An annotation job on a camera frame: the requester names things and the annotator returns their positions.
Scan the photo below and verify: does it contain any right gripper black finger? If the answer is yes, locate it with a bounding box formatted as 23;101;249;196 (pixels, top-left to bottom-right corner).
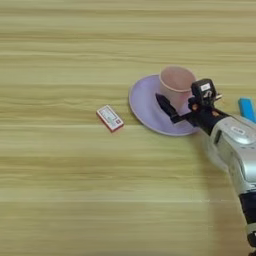
155;92;180;124

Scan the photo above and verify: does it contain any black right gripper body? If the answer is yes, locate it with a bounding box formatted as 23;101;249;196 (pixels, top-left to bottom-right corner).
171;94;230;136

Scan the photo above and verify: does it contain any pink plastic cup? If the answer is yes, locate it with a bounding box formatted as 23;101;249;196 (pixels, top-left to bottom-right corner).
158;65;197;112

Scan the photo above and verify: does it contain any blue rectangular block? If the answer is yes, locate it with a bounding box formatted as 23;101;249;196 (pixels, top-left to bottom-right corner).
237;97;256;124

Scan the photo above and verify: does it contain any purple round plate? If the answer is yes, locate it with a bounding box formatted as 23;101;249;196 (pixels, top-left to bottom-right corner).
127;73;202;137

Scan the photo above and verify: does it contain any small red white box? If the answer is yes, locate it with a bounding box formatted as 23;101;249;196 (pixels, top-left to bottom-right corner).
95;104;125;134

